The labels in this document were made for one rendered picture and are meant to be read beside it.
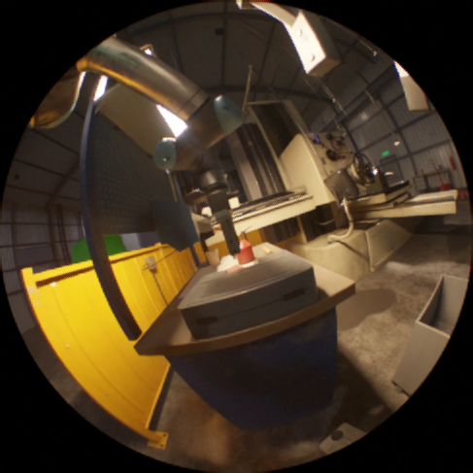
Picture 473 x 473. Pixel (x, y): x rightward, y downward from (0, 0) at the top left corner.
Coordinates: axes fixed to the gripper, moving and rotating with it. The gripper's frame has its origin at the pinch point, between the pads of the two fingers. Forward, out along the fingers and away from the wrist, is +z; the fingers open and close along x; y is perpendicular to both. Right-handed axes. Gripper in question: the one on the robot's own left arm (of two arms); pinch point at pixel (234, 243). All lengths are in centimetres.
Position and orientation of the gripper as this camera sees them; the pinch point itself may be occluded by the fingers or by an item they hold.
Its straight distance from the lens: 43.2
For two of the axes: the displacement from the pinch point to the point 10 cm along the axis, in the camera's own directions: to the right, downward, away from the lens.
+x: 0.2, -0.6, 10.0
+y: 9.5, -3.2, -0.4
